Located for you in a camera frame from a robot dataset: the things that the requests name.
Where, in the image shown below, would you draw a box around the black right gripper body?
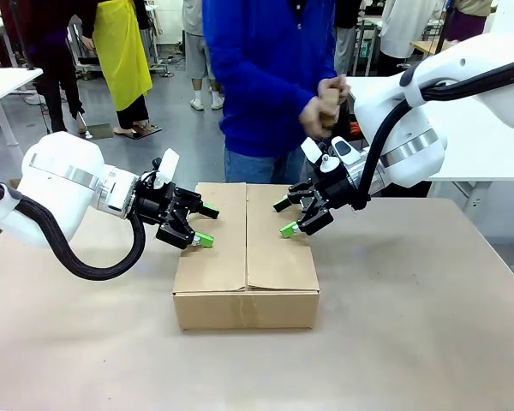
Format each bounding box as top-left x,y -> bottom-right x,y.
311,168 -> 357,211

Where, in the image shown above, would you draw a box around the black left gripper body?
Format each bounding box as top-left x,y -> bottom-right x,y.
130,170 -> 181,228

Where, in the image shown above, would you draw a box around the brown packing tape roll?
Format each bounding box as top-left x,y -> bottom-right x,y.
324,87 -> 344,109

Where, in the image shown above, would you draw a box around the brown cardboard box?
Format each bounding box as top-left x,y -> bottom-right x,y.
171,182 -> 320,331

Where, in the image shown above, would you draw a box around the person's right forearm blue sleeve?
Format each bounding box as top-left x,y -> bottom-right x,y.
220,92 -> 322,158

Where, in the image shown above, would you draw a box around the person's left forearm blue sleeve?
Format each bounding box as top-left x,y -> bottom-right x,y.
312,38 -> 339,86

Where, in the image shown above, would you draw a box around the person's right hand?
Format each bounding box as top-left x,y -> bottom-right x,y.
298,96 -> 339,139

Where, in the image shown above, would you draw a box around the person's left hand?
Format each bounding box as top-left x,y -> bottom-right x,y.
316,74 -> 353,108

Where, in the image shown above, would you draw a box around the person's blue jeans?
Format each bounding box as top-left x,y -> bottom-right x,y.
224,145 -> 309,185

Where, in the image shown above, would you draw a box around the black bag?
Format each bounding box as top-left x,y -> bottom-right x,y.
332,100 -> 356,139

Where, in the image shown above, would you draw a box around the person's blue sweater torso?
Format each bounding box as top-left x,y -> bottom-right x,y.
201,0 -> 339,158

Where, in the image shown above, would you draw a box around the person in grey trousers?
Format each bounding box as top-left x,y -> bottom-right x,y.
333,0 -> 361,78

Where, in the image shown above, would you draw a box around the metal shelf cart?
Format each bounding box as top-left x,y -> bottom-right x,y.
353,16 -> 385,78

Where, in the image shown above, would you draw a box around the person in grey shorts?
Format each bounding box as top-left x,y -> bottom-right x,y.
182,0 -> 226,111

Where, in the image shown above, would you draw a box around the person in yellow apron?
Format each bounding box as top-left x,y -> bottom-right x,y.
79,0 -> 162,137

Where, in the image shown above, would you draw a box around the wooden work table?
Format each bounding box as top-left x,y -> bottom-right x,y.
410,39 -> 455,57

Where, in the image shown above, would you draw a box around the person in white shirt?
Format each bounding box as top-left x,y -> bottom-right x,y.
379,0 -> 445,59

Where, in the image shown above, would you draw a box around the person in dark purple clothes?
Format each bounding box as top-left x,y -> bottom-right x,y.
23,0 -> 89,134

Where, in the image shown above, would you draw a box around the white table with thin legs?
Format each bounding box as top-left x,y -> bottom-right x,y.
0,67 -> 44,146

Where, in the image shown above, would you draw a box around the person in purple skirt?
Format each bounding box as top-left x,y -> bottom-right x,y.
443,0 -> 489,42

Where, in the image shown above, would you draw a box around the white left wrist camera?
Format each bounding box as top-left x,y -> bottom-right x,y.
152,148 -> 181,189

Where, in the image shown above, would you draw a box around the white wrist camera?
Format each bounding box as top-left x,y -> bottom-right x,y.
300,136 -> 339,175
152,148 -> 181,189

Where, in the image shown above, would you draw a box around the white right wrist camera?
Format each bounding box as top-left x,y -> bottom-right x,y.
300,136 -> 339,175

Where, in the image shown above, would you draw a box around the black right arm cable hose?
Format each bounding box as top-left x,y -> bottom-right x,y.
351,70 -> 514,211

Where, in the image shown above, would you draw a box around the black left arm cable sleeve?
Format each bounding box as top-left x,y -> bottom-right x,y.
0,178 -> 147,283

